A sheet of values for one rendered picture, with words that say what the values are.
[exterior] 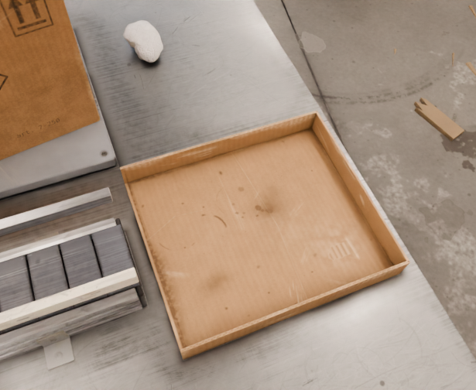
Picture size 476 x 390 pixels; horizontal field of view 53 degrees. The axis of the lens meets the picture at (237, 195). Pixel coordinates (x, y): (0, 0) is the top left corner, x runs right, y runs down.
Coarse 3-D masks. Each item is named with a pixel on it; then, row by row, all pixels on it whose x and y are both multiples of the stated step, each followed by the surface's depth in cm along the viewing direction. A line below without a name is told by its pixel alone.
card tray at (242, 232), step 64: (256, 128) 68; (320, 128) 70; (128, 192) 66; (192, 192) 66; (256, 192) 67; (320, 192) 68; (192, 256) 62; (256, 256) 62; (320, 256) 63; (384, 256) 63; (192, 320) 57; (256, 320) 54
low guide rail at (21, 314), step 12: (108, 276) 51; (120, 276) 51; (132, 276) 51; (72, 288) 50; (84, 288) 50; (96, 288) 50; (108, 288) 51; (120, 288) 52; (36, 300) 50; (48, 300) 50; (60, 300) 50; (72, 300) 50; (84, 300) 51; (12, 312) 49; (24, 312) 49; (36, 312) 49; (48, 312) 50; (0, 324) 48; (12, 324) 49
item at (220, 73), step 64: (64, 0) 86; (128, 0) 87; (192, 0) 88; (128, 64) 79; (192, 64) 79; (256, 64) 80; (128, 128) 72; (192, 128) 73; (64, 192) 66; (128, 320) 57; (320, 320) 59; (384, 320) 59; (448, 320) 60; (0, 384) 53; (64, 384) 53; (128, 384) 54; (192, 384) 54; (256, 384) 55; (320, 384) 55; (384, 384) 55; (448, 384) 56
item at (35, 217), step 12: (96, 192) 51; (108, 192) 51; (60, 204) 50; (72, 204) 50; (84, 204) 50; (96, 204) 51; (12, 216) 49; (24, 216) 49; (36, 216) 49; (48, 216) 50; (60, 216) 50; (0, 228) 48; (12, 228) 49; (24, 228) 50
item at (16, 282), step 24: (72, 240) 57; (96, 240) 57; (120, 240) 57; (0, 264) 55; (24, 264) 55; (48, 264) 55; (72, 264) 55; (96, 264) 56; (120, 264) 56; (0, 288) 53; (24, 288) 54; (48, 288) 54; (0, 312) 52
